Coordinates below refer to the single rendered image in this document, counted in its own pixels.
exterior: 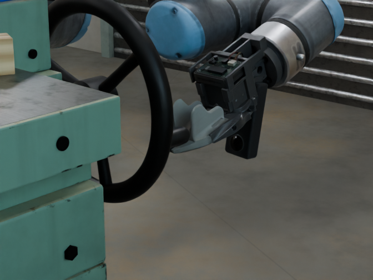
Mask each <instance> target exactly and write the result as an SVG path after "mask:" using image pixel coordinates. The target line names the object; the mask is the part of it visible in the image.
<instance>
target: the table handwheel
mask: <svg viewBox="0 0 373 280"><path fill-rule="evenodd" d="M78 13H86V14H91V15H94V16H97V17H99V18H101V19H102V20H104V21H106V22H107V23H108V24H110V25H111V26H112V27H113V28H114V29H115V30H116V31H117V32H118V33H119V34H120V35H121V36H122V37H123V39H124V40H125V41H126V43H127V44H128V46H129V47H130V49H131V50H132V54H131V55H130V56H129V57H128V58H127V59H126V60H125V61H124V62H123V63H122V64H121V65H120V66H119V67H118V68H117V69H116V70H115V71H114V72H113V73H112V74H111V75H110V76H109V77H105V76H96V77H92V78H87V79H83V80H78V79H77V78H75V77H74V76H73V75H71V74H70V73H69V72H67V71H66V70H65V69H64V68H62V67H61V66H60V65H59V64H58V63H56V62H55V61H54V60H53V59H51V68H50V70H53V71H57V72H61V74H62V80H63V81H66V82H69V83H73V84H77V85H80V86H84V87H88V88H91V89H96V90H98V91H102V92H106V93H110V94H114V95H116V96H119V94H118V91H117V89H116V86H117V85H118V84H119V83H120V82H121V81H122V80H123V79H124V78H125V77H126V76H127V75H128V74H129V73H130V72H132V71H133V70H134V69H135V68H136V67H137V66H140V69H141V71H142V74H143V77H144V80H145V84H146V86H147V90H148V95H149V101H150V110H151V134H150V141H149V147H148V150H147V153H146V156H145V159H144V161H143V163H142V165H141V166H140V167H139V169H138V170H137V171H136V173H135V174H134V175H132V176H131V177H130V178H128V179H127V180H125V181H122V182H118V183H112V178H111V174H110V168H109V161H108V158H105V159H101V160H99V161H97V166H98V174H99V180H98V179H96V178H94V177H93V176H92V177H91V179H89V180H91V181H93V182H97V183H99V184H101V185H102V186H103V197H104V202H105V203H123V202H127V201H131V200H133V199H135V198H137V197H139V196H141V195H142V194H144V193H145V192H146V191H147V190H148V189H149V188H150V187H151V186H152V185H153V184H154V183H155V182H156V181H157V179H158V178H159V176H160V175H161V173H162V171H163V169H164V167H165V164H166V162H167V159H168V156H169V152H170V148H171V145H172V138H173V125H174V115H173V101H172V94H171V91H170V85H169V81H168V77H167V74H166V71H165V68H164V65H163V62H162V60H161V58H160V55H159V53H158V51H157V49H156V47H155V45H154V43H153V42H152V40H151V39H150V37H149V36H148V34H147V32H146V31H145V29H144V28H143V27H142V26H141V24H140V23H139V22H138V21H137V20H136V19H135V18H134V16H133V15H132V14H131V13H130V12H128V11H127V10H126V9H125V8H124V7H122V6H121V5H120V4H119V3H117V2H115V1H114V0H55V1H53V2H52V3H51V4H50V5H49V6H48V21H49V41H50V39H51V37H52V35H53V33H54V31H55V30H56V28H57V27H58V25H59V24H60V23H61V22H62V21H63V20H65V19H66V18H67V17H69V16H71V15H74V14H78Z"/></svg>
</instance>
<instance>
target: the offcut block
mask: <svg viewBox="0 0 373 280"><path fill-rule="evenodd" d="M9 74H15V67H14V51H13V38H12V37H11V36H10V35H9V34H8V33H0V76H3V75H9Z"/></svg>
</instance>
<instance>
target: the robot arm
mask: <svg viewBox="0 0 373 280"><path fill-rule="evenodd" d="M147 2H148V4H149V8H150V10H149V12H148V14H147V17H146V20H145V27H146V32H147V34H148V36H149V37H150V39H151V40H152V42H153V43H154V45H155V47H156V49H157V51H158V53H159V55H161V56H162V57H164V58H166V59H169V60H172V61H178V60H182V59H193V58H196V57H198V56H201V55H204V54H206V55H205V56H204V57H203V58H201V59H200V60H199V61H197V62H196V63H195V64H194V65H192V66H191V67H190V68H188V70H189V74H190V78H191V82H192V83H194V82H195V81H196V82H195V85H196V89H197V92H198V95H200V99H201V101H194V102H193V103H192V104H190V105H189V106H188V105H187V104H186V103H185V102H184V101H183V100H182V99H177V100H176V101H175V102H174V104H173V115H174V125H173V128H175V127H179V126H183V127H185V128H186V129H188V130H189V132H190V137H189V140H188V141H187V142H186V143H184V144H182V145H180V146H176V147H172V148H170V152H172V153H174V154H176V153H184V152H188V151H192V150H195V149H198V148H201V147H205V146H207V145H209V144H211V143H216V142H218V141H220V140H222V139H224V138H226V144H225V151H226V152H228V153H230V154H233V155H236V156H238V157H241V158H244V159H252V158H255V157H256V156H257V153H258V146H259V139H260V132H261V125H262V121H263V114H264V107H265V100H266V93H267V89H268V88H271V87H281V86H283V85H284V84H286V83H287V82H288V81H289V80H291V79H292V78H293V76H295V75H296V74H297V73H298V72H299V71H301V70H302V69H303V68H304V67H305V66H306V65H307V64H308V63H309V62H311V61H312V60H313V59H314V58H315V57H316V56H317V55H318V54H319V53H320V52H322V51H323V50H324V49H325V48H326V47H327V46H330V45H331V44H333V43H334V41H335V39H336V38H337V37H338V36H339V35H340V33H341V32H342V30H343V27H344V14H343V11H342V8H341V6H340V4H339V2H338V1H337V0H147ZM91 17H92V15H91V14H86V13H78V14H74V15H71V16H69V17H67V18H66V19H65V20H63V21H62V22H61V23H60V24H59V25H58V27H57V28H56V30H55V31H54V33H53V35H52V37H51V39H50V49H53V48H61V47H64V46H67V45H68V44H71V43H74V42H76V41H78V40H80V39H81V38H82V37H83V36H84V35H85V33H86V31H87V30H88V28H87V27H88V26H89V25H90V20H91ZM221 50H223V51H222V52H217V51H221ZM205 59H206V63H204V64H203V65H202V66H201V67H199V68H198V69H197V70H196V69H195V68H196V66H198V65H199V64H200V63H201V62H203V61H204V60H205Z"/></svg>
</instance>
